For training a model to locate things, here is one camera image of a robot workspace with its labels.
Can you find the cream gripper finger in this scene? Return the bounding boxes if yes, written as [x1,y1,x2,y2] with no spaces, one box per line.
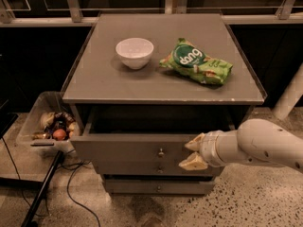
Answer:
[185,133,205,151]
[179,152,208,171]

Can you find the grey top drawer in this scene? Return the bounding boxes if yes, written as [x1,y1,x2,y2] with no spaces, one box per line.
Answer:
[71,105,229,165]

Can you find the grey drawer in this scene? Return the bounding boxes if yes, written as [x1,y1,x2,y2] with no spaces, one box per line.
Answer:
[103,176,215,196]
[95,163,223,176]
[71,105,229,165]

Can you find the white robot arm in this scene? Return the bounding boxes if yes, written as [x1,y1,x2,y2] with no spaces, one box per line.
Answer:
[179,118,303,173]

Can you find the grey bottom drawer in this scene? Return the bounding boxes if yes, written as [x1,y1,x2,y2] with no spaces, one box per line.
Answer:
[103,176,215,196]

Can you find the grey drawer cabinet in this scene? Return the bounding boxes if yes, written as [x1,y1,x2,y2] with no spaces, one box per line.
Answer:
[62,14,266,183]

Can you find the grey middle drawer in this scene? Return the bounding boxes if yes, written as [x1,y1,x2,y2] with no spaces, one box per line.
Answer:
[95,163,223,176]

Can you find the green dang snack bag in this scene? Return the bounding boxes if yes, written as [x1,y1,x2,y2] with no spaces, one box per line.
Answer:
[159,38,233,85]

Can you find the white ceramic bowl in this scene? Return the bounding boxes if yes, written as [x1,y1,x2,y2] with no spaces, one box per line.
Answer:
[116,38,154,70]

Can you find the red apple in bin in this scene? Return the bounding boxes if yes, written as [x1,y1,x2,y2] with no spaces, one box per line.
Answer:
[53,129,66,141]

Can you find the assorted items in bin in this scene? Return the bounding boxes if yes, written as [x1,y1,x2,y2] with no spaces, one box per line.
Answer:
[32,112,77,140]

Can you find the clear plastic bin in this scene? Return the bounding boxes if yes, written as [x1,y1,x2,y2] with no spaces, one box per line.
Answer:
[16,91,80,156]

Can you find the black stand leg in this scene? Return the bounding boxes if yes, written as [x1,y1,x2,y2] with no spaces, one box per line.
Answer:
[21,150,63,227]

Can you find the black cable on floor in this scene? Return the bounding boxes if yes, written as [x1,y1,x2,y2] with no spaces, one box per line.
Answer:
[0,137,102,227]

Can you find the metal railing frame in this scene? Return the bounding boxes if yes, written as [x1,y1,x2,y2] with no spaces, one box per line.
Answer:
[0,0,303,26]

